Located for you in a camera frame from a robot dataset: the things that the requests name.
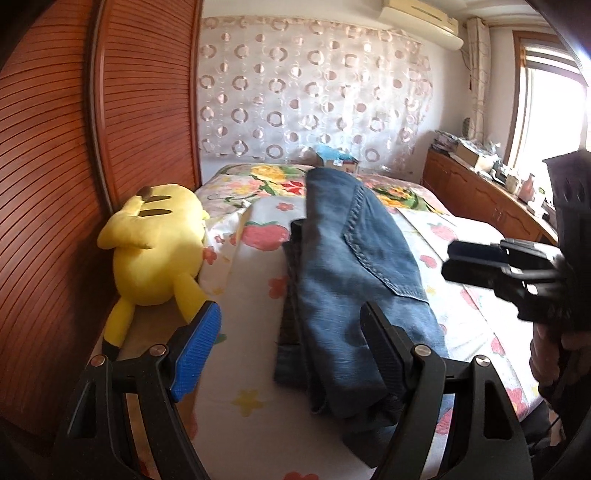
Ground patterned window curtain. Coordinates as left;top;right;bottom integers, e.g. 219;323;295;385
464;17;491;153

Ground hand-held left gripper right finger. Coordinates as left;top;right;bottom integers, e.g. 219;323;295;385
359;301;533;480

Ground blue denim pants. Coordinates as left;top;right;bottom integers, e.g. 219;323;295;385
273;167;455;469

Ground white air conditioner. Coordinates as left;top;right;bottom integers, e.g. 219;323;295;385
379;0;465;51

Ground person's right hand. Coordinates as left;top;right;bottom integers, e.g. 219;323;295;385
529;322;591;385

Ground white floral blanket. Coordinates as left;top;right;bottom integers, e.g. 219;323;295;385
185;196;552;480

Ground pile of assorted small items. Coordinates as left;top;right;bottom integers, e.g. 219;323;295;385
431;129;555;217

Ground pink floral bedspread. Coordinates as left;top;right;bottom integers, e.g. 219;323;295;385
194;162;455;222

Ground wooden side cabinet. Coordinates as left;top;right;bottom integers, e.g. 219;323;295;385
422;148;559;245

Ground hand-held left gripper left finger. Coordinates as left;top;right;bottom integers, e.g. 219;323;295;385
48;300;223;480

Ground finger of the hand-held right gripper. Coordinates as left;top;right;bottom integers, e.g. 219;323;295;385
441;259;563;297
447;239;556;269

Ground sheer circle-patterned curtain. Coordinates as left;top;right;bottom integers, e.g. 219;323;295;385
198;16;435;174

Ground blue cardboard box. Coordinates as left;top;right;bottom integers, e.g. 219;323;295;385
314;144;360;174

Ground yellow plush toy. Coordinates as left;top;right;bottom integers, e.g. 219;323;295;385
97;183;211;358

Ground window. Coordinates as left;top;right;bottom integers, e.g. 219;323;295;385
505;30;587;185

